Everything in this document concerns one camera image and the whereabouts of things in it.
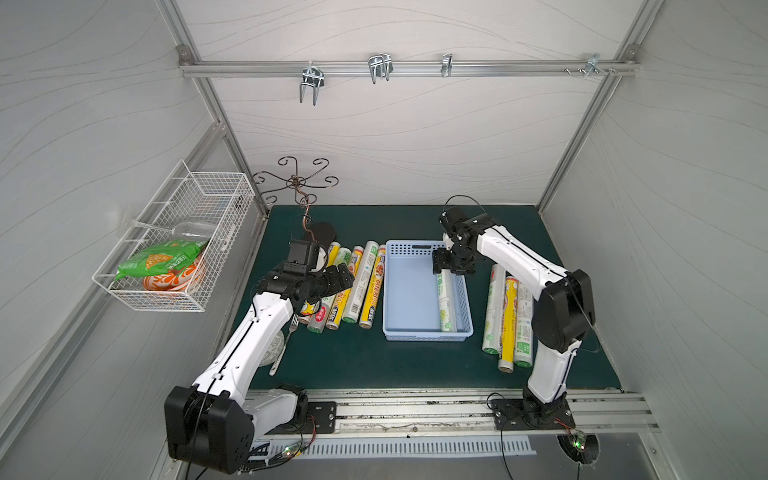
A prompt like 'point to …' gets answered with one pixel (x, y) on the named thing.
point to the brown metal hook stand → (297, 184)
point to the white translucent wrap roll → (352, 313)
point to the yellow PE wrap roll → (341, 301)
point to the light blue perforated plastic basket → (411, 302)
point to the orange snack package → (174, 280)
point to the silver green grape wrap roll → (320, 322)
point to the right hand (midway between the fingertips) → (444, 269)
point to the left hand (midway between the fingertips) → (343, 282)
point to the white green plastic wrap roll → (447, 301)
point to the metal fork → (294, 324)
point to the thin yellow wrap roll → (371, 298)
